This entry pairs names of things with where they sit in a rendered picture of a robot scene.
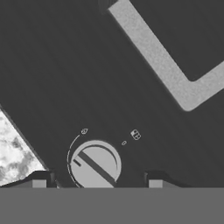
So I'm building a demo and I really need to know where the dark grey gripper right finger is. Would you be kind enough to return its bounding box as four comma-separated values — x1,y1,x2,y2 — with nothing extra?
143,170,191,189

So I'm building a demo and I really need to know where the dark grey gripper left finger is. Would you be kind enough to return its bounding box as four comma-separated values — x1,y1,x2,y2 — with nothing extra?
6,170,57,189

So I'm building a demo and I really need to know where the grey round stove knob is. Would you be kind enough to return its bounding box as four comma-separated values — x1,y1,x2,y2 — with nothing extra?
70,140,123,189

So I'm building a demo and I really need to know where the dark grey stove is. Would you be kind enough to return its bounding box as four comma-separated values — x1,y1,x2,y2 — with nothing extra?
0,0,224,189

